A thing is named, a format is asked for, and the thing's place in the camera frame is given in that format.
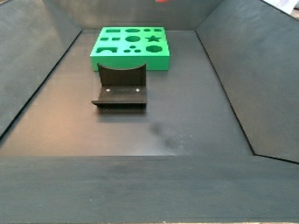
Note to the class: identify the green shape sorting board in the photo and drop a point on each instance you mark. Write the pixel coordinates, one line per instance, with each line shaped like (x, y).
(127, 47)

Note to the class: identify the black curved holder stand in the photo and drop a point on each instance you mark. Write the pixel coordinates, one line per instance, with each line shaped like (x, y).
(121, 86)

